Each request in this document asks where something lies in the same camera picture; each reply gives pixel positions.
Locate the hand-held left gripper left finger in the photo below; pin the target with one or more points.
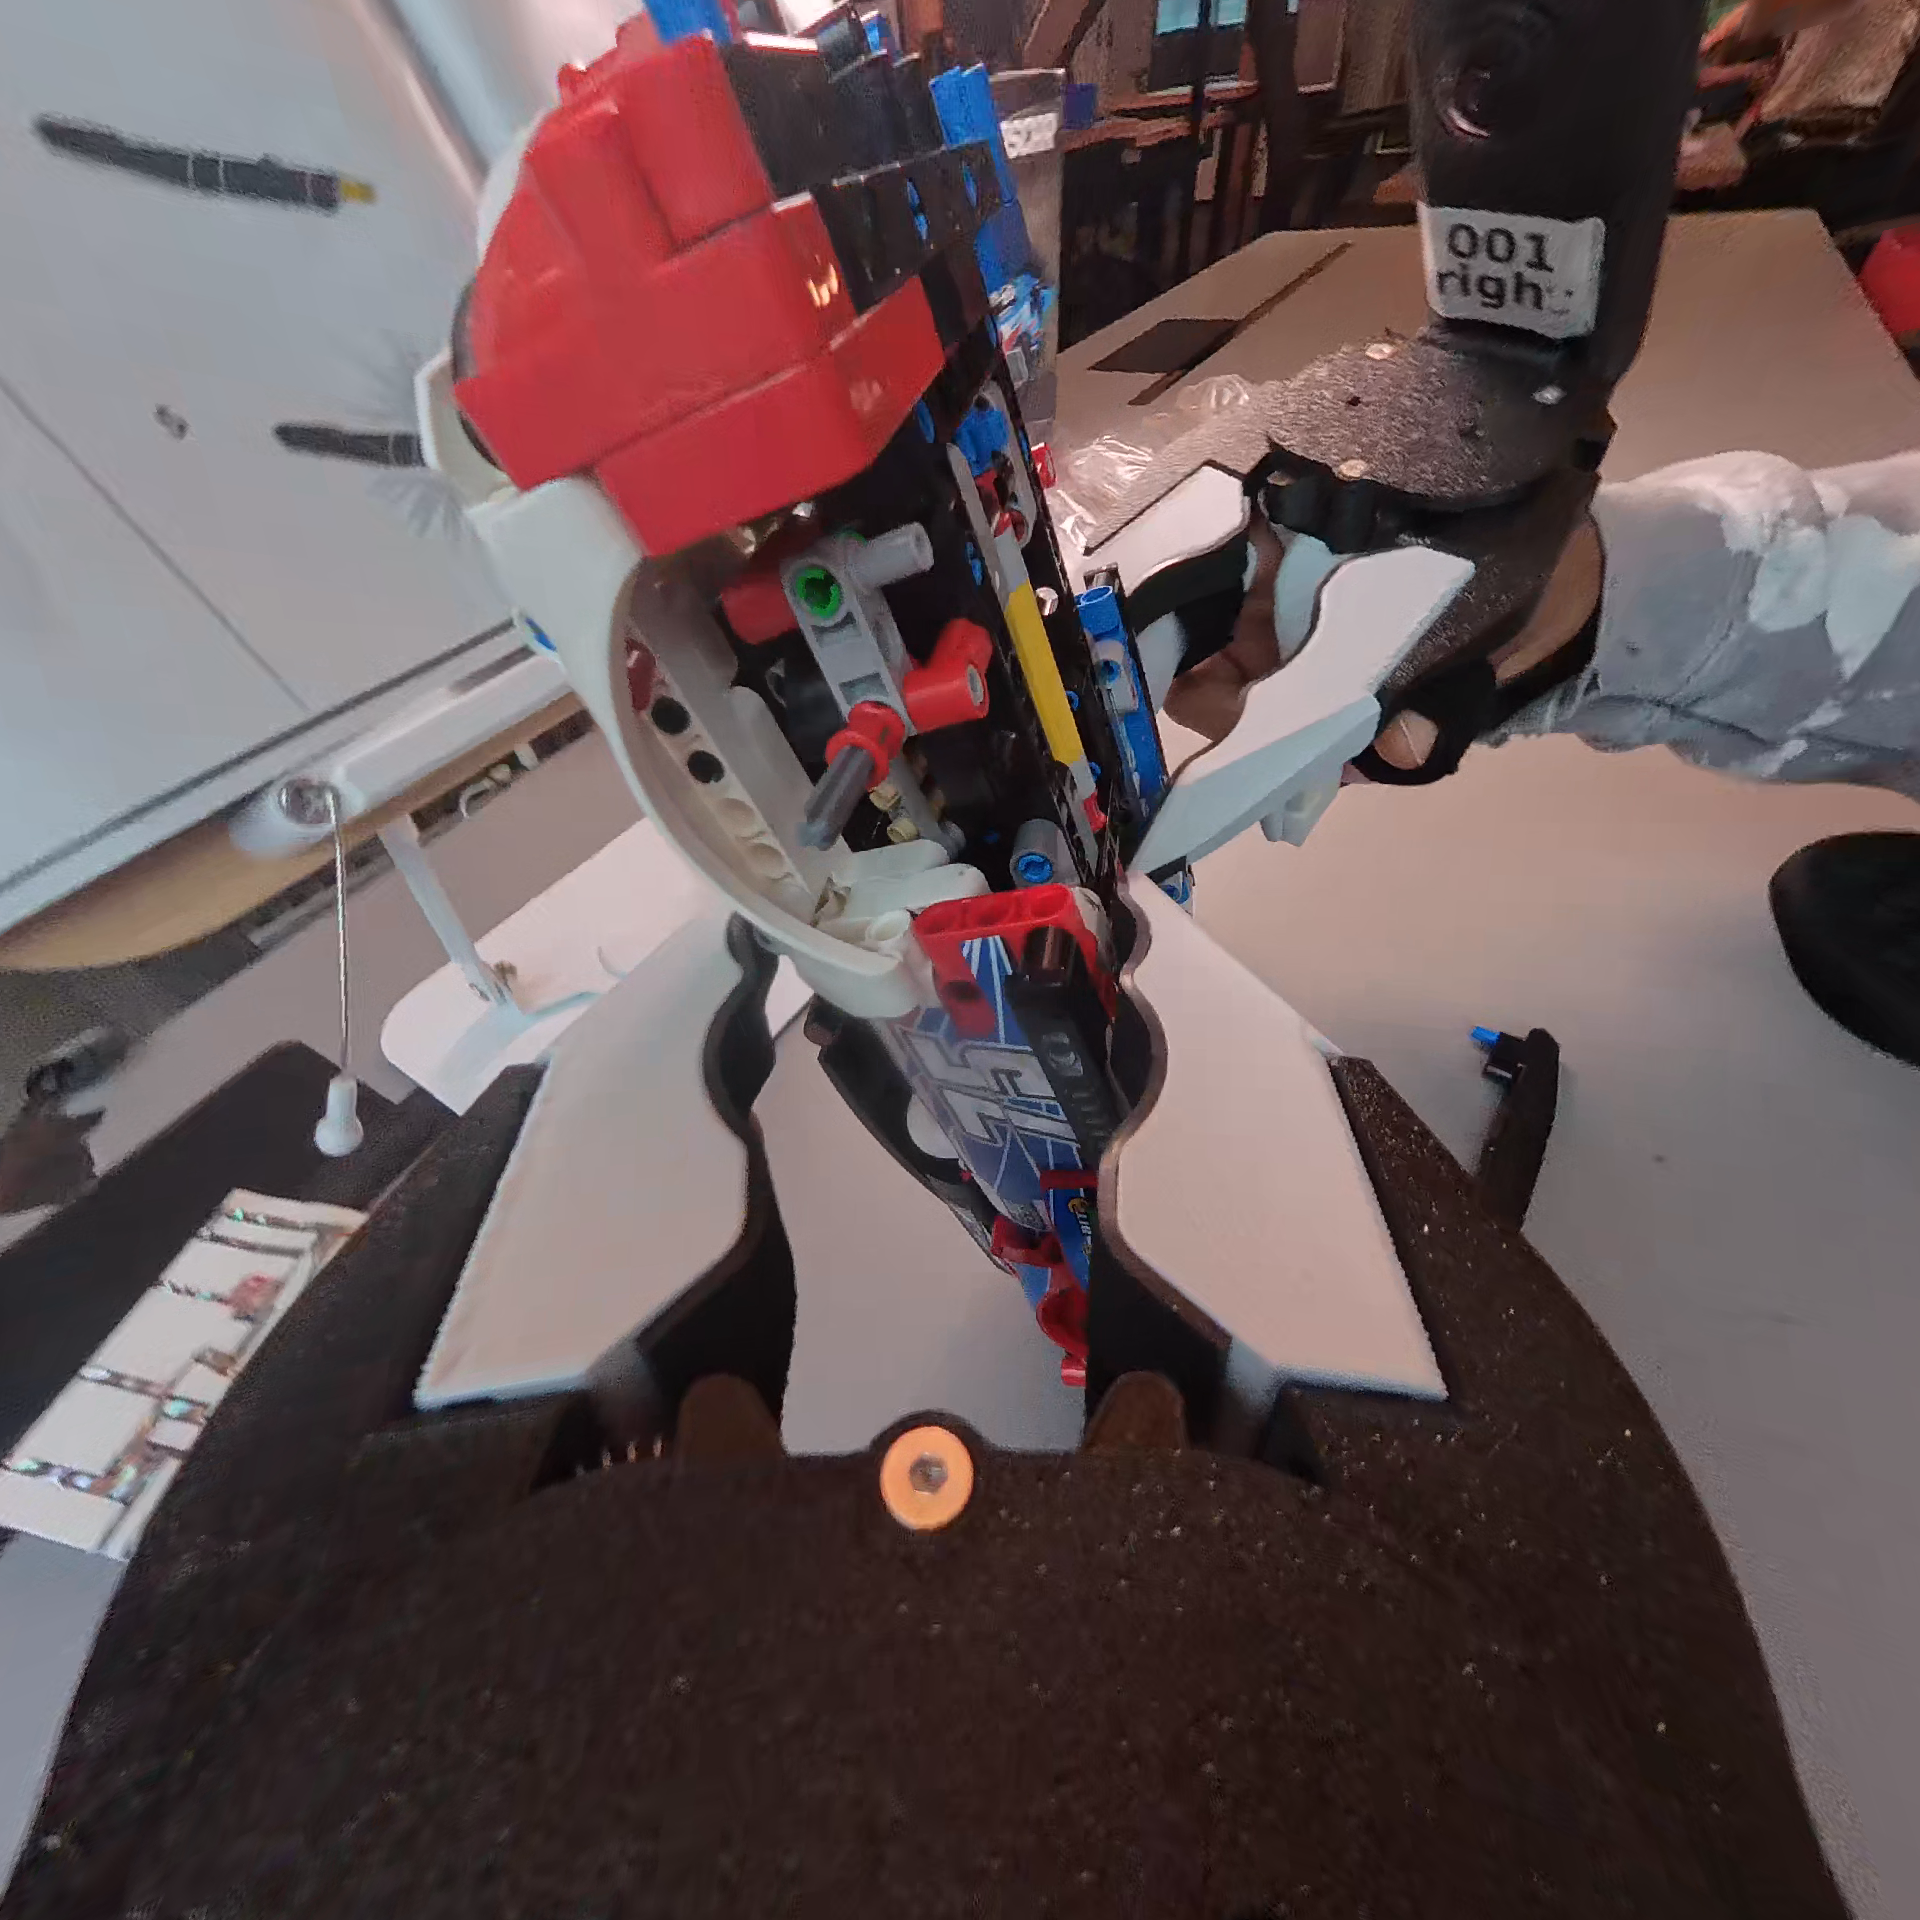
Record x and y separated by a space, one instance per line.
601 1201

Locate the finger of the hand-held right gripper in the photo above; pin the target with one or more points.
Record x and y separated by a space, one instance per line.
1335 660
1177 517

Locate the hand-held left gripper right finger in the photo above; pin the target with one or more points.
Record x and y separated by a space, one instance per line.
1261 1201

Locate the black and blue brick piece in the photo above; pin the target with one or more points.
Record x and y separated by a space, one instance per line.
1523 1102

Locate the toy brick race car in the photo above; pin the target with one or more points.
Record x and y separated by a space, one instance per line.
690 344

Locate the person's right forearm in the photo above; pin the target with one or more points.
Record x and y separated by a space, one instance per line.
1755 600

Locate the dark desk mat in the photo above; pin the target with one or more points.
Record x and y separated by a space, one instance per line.
1185 342

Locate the light grey desk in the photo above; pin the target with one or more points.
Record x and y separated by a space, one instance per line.
1651 1050

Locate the person's right hand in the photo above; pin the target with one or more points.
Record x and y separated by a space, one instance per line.
1246 660

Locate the crumpled clear plastic bag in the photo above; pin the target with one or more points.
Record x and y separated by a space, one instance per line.
1202 405

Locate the red chair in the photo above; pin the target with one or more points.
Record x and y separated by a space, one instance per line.
1893 284

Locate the silver sticker sheet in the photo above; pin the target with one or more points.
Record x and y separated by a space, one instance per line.
137 1394

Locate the white instruction booklet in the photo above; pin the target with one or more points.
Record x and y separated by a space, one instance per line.
181 450

